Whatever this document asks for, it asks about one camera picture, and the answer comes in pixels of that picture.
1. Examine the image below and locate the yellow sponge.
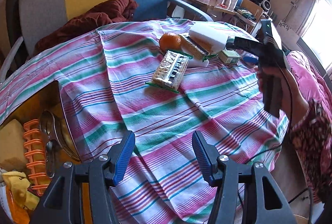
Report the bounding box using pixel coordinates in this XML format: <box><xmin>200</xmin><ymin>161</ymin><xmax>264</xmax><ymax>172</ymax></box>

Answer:
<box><xmin>0</xmin><ymin>119</ymin><xmax>29</xmax><ymax>165</ymax></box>

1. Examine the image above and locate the white sponge block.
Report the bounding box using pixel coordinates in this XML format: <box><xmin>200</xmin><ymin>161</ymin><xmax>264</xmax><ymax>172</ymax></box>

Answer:
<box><xmin>187</xmin><ymin>56</ymin><xmax>211</xmax><ymax>69</ymax></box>
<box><xmin>188</xmin><ymin>22</ymin><xmax>230</xmax><ymax>54</ymax></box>

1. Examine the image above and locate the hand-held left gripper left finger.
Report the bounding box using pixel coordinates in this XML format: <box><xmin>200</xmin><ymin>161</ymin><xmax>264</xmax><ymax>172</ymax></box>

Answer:
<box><xmin>30</xmin><ymin>130</ymin><xmax>135</xmax><ymax>224</ymax></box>

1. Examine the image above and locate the orange plastic rack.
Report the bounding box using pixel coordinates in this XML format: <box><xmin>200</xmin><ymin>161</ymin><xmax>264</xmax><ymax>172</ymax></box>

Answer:
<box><xmin>23</xmin><ymin>120</ymin><xmax>52</xmax><ymax>196</ymax></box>

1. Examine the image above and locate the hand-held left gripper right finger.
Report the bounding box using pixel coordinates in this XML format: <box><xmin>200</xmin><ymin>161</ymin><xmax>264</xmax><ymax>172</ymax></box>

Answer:
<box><xmin>192</xmin><ymin>130</ymin><xmax>299</xmax><ymax>224</ymax></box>

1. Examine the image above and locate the cracker packet with silver label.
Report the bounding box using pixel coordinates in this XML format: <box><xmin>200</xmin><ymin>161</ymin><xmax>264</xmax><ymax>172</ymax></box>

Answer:
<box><xmin>145</xmin><ymin>50</ymin><xmax>194</xmax><ymax>94</ymax></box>

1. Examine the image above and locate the person's right hand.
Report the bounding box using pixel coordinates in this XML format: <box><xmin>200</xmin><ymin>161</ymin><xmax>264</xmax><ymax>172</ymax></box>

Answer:
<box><xmin>254</xmin><ymin>65</ymin><xmax>299</xmax><ymax>121</ymax></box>

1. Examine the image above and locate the white box with flower print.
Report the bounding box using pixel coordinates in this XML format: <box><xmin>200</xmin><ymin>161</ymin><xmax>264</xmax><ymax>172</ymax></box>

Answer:
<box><xmin>276</xmin><ymin>20</ymin><xmax>299</xmax><ymax>40</ymax></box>

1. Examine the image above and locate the green cloth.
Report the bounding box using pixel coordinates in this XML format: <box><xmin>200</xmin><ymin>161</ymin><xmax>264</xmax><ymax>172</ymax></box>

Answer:
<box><xmin>236</xmin><ymin>8</ymin><xmax>256</xmax><ymax>19</ymax></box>

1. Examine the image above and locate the yellow cloth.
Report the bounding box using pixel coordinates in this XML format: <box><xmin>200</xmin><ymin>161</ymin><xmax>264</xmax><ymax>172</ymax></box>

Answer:
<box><xmin>1</xmin><ymin>171</ymin><xmax>39</xmax><ymax>211</ymax></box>

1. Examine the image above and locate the mandarin orange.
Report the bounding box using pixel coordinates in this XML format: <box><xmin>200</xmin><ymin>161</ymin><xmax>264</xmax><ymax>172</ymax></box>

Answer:
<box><xmin>159</xmin><ymin>32</ymin><xmax>182</xmax><ymax>52</ymax></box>

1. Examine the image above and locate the small green box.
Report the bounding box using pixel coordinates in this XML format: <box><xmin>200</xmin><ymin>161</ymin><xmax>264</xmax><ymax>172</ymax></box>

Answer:
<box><xmin>217</xmin><ymin>49</ymin><xmax>241</xmax><ymax>65</ymax></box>

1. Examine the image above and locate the person's right forearm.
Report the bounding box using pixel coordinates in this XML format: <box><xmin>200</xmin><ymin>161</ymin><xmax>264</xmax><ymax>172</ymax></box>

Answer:
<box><xmin>287</xmin><ymin>89</ymin><xmax>332</xmax><ymax>205</ymax></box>

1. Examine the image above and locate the clear cracker packet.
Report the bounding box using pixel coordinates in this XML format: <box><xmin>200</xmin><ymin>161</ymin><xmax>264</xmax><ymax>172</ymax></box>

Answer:
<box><xmin>179</xmin><ymin>34</ymin><xmax>221</xmax><ymax>61</ymax></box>

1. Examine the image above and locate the pink quilt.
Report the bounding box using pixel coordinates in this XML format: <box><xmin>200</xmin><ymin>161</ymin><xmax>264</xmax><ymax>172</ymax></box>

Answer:
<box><xmin>284</xmin><ymin>50</ymin><xmax>332</xmax><ymax>121</ymax></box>

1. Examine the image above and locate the maroon cloth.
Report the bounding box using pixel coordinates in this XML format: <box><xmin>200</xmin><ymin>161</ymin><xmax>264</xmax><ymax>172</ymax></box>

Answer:
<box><xmin>34</xmin><ymin>0</ymin><xmax>139</xmax><ymax>54</ymax></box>

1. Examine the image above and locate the striped tablecloth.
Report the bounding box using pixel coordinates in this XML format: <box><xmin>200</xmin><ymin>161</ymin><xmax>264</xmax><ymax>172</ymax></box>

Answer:
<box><xmin>0</xmin><ymin>17</ymin><xmax>289</xmax><ymax>224</ymax></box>

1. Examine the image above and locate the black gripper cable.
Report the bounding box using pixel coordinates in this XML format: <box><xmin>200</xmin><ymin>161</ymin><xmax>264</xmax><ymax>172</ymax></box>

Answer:
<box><xmin>241</xmin><ymin>68</ymin><xmax>315</xmax><ymax>224</ymax></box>

